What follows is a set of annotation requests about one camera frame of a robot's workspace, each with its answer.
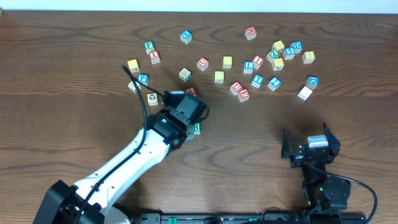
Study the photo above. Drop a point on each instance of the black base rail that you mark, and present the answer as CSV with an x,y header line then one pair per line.
x,y
269,217

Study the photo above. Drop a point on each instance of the blue d block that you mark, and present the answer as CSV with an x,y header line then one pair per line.
x,y
312,82
297,46

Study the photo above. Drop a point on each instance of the blue D block lower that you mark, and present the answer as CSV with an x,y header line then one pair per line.
x,y
312,82

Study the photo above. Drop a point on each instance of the red H block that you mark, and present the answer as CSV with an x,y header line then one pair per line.
x,y
250,33

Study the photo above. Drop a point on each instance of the blue L block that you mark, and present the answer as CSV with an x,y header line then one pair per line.
x,y
248,67

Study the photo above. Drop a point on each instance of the red U block lower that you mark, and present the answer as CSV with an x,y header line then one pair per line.
x,y
235,88

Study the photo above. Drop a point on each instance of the green Z block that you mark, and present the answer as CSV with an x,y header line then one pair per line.
x,y
272,55

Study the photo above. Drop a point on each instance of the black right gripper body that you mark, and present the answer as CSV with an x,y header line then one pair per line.
x,y
310,152

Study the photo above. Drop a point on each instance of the blue D block upper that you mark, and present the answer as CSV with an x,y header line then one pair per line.
x,y
297,46

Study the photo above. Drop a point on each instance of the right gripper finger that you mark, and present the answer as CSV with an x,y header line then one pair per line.
x,y
285,150
334,144

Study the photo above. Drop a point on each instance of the red U block upper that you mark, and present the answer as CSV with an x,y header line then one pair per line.
x,y
202,63

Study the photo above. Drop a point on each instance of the red u block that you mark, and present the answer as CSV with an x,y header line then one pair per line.
x,y
202,63
235,88

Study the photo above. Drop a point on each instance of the plain wood red-sided block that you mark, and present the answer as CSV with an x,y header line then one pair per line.
x,y
134,86

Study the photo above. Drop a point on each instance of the yellow block below Z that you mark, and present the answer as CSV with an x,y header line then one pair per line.
x,y
277,64

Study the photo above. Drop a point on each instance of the yellow 8 block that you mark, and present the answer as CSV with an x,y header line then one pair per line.
x,y
308,57

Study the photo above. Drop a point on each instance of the yellow picture block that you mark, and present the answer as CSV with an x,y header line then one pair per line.
x,y
152,99

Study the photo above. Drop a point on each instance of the plain wood green-sided block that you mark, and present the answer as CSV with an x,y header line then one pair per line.
x,y
185,74

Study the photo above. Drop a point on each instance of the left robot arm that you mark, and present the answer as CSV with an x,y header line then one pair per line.
x,y
91,200

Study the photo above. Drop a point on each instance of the green B block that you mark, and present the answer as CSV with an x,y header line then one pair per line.
x,y
197,128

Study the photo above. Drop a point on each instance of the red E block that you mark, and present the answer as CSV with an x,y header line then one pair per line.
x,y
243,95

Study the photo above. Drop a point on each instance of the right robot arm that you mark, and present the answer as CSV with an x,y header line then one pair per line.
x,y
327,195

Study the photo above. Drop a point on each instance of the red A block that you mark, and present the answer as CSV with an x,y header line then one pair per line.
x,y
191,91

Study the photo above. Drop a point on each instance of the green F block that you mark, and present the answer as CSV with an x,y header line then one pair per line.
x,y
149,47

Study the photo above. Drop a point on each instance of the blue 2 block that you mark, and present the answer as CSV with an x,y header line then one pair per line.
x,y
274,83

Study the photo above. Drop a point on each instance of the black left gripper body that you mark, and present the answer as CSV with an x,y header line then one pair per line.
x,y
189,134

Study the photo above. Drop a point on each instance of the blue T block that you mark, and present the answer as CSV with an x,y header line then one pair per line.
x,y
257,80

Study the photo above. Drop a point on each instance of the blue P block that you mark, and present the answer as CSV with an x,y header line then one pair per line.
x,y
143,78

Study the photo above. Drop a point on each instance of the plain wood block right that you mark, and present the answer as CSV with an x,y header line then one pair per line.
x,y
305,93

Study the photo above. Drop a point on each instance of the blue 5 block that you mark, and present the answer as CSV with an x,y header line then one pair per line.
x,y
288,53

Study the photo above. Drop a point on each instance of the blue X block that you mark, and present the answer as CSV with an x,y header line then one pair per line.
x,y
186,36

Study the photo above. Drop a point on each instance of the red I block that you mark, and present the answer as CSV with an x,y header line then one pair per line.
x,y
257,61

